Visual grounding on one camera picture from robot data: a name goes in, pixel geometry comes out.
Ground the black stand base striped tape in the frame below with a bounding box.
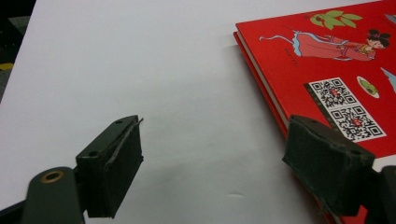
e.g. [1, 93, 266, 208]
[0, 17, 20, 72]

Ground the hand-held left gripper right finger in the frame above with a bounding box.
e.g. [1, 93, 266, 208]
[282, 114, 376, 217]

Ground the red picture book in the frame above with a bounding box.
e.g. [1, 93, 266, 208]
[233, 0, 396, 224]

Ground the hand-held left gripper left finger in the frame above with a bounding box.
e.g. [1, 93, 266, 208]
[75, 115, 145, 218]

